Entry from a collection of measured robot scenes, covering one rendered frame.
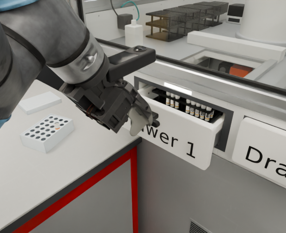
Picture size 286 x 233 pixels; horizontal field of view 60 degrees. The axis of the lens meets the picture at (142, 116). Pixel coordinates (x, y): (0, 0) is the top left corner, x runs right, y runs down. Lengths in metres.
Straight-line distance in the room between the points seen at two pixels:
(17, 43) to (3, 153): 0.52
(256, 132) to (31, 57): 0.43
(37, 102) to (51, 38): 0.66
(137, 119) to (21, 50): 0.26
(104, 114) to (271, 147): 0.33
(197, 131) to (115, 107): 0.19
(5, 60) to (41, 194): 0.44
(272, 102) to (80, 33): 0.37
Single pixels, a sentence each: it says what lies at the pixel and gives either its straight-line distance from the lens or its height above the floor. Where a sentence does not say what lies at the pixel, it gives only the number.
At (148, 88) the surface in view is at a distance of 0.72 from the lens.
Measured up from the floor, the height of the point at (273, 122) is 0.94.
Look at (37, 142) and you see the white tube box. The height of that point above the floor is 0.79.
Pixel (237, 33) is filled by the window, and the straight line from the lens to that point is 0.53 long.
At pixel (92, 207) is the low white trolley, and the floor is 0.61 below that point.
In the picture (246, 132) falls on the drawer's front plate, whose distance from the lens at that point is 0.55.
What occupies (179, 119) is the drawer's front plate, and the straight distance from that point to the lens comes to 0.53.
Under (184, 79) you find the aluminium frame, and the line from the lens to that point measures 0.60.
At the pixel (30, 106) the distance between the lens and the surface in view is 0.94.
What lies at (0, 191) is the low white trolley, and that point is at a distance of 0.67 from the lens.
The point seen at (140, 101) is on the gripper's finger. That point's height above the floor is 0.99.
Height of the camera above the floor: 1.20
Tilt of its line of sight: 32 degrees down
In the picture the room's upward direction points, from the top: straight up
